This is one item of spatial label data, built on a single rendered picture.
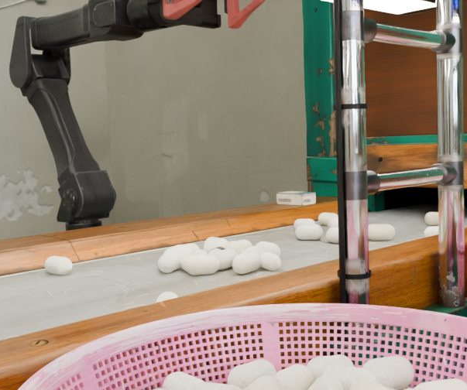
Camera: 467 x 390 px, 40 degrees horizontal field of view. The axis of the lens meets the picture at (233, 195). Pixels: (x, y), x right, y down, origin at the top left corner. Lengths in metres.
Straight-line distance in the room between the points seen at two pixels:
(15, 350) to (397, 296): 0.34
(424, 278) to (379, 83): 0.60
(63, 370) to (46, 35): 0.89
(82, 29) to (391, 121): 0.55
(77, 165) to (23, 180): 1.78
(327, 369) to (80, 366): 0.14
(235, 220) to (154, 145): 1.95
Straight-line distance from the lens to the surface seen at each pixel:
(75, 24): 1.10
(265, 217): 0.98
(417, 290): 0.62
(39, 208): 2.93
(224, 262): 0.68
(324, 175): 1.24
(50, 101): 1.18
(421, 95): 1.13
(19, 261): 0.76
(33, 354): 0.38
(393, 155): 1.09
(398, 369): 0.40
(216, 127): 2.58
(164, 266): 0.67
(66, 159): 1.13
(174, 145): 2.77
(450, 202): 0.62
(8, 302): 0.61
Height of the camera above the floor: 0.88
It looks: 5 degrees down
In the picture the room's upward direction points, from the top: 2 degrees counter-clockwise
